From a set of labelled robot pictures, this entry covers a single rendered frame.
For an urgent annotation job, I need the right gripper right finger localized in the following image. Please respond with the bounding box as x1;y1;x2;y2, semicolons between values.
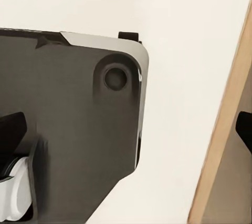
235;111;252;153

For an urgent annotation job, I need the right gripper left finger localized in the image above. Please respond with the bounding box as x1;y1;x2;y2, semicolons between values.
0;111;27;174

